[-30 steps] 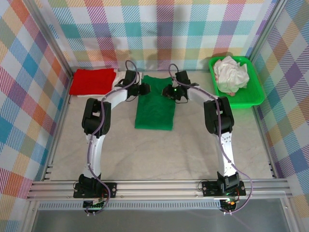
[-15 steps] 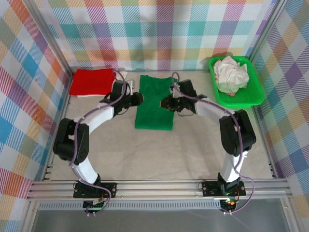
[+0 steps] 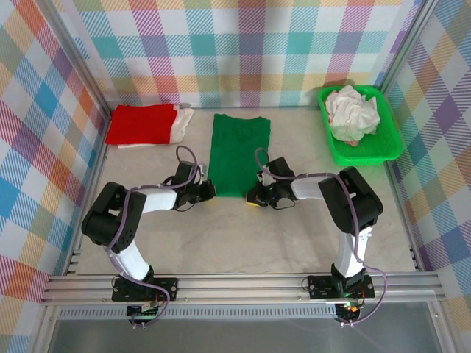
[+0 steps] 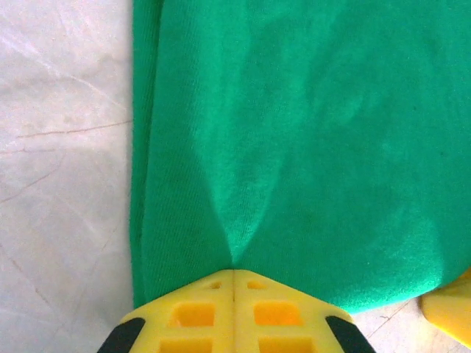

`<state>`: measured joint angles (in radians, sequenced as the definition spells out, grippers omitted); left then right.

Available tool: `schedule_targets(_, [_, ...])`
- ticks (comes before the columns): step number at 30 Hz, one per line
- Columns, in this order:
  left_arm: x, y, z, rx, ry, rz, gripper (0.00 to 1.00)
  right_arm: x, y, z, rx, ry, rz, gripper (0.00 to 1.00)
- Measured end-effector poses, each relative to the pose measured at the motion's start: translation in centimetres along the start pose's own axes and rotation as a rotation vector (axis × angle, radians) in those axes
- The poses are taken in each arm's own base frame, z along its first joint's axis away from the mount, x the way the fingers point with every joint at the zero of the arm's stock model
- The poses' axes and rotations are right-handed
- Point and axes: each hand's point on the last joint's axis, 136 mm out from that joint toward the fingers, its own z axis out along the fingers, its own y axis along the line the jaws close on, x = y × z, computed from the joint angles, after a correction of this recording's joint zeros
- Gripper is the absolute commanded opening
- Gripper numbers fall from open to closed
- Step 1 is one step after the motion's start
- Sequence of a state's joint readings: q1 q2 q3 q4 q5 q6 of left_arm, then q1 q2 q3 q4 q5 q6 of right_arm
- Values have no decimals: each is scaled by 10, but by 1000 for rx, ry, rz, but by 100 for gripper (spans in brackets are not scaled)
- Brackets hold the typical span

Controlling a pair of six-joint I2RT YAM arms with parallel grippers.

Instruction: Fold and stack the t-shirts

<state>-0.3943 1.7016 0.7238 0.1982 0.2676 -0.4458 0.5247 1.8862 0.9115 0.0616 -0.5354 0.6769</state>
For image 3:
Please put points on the green t-shirt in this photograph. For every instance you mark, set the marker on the green t-shirt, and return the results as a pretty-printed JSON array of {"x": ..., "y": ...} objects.
[{"x": 235, "y": 158}]

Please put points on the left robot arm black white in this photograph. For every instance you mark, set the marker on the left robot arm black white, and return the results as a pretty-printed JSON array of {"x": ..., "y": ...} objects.
[{"x": 110, "y": 220}]

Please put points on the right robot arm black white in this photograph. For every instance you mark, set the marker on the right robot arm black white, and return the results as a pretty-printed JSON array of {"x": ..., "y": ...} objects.
[{"x": 353, "y": 198}]

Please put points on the folded white t-shirt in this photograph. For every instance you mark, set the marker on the folded white t-shirt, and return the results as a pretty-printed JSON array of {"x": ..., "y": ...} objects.
[{"x": 183, "y": 125}]

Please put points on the folded red t-shirt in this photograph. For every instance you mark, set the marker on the folded red t-shirt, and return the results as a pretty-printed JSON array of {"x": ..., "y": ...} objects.
[{"x": 141, "y": 125}]

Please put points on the crumpled white t-shirt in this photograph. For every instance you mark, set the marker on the crumpled white t-shirt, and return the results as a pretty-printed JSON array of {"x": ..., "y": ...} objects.
[{"x": 351, "y": 114}]

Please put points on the green plastic basket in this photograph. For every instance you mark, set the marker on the green plastic basket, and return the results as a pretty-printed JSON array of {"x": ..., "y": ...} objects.
[{"x": 390, "y": 147}]

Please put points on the black controller board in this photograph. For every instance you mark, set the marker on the black controller board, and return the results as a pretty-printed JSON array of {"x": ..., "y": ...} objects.
[
  {"x": 143, "y": 312},
  {"x": 349, "y": 310}
]

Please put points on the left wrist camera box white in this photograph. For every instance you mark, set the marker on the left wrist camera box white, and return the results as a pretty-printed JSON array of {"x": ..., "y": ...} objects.
[{"x": 202, "y": 174}]

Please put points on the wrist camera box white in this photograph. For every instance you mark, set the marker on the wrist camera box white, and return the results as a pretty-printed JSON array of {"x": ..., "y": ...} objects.
[
  {"x": 202, "y": 174},
  {"x": 265, "y": 175}
]

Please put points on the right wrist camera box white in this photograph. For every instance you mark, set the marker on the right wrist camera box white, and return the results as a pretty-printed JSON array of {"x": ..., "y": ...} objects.
[{"x": 265, "y": 175}]

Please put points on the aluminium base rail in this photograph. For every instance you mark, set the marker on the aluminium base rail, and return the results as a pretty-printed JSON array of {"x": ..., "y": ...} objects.
[{"x": 239, "y": 287}]

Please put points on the aluminium corner post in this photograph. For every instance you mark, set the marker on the aluminium corner post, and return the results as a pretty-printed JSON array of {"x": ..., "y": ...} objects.
[
  {"x": 406, "y": 48},
  {"x": 79, "y": 62}
]

